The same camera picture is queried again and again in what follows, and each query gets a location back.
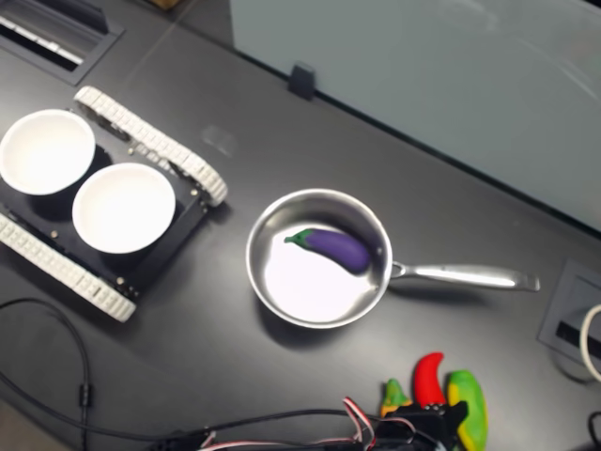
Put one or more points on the tracked vehicle with white tracks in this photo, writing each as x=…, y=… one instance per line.
x=150, y=136

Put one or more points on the brown cardboard box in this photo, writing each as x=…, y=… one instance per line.
x=164, y=4

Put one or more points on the black partition clip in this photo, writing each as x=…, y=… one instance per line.
x=301, y=81

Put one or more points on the frosted glass partition panel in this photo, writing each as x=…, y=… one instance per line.
x=446, y=70

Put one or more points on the purple toy aubergine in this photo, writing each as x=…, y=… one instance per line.
x=335, y=246

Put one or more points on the red toy chilli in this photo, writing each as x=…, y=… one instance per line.
x=428, y=380

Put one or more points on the white bowl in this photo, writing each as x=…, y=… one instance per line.
x=124, y=209
x=44, y=152

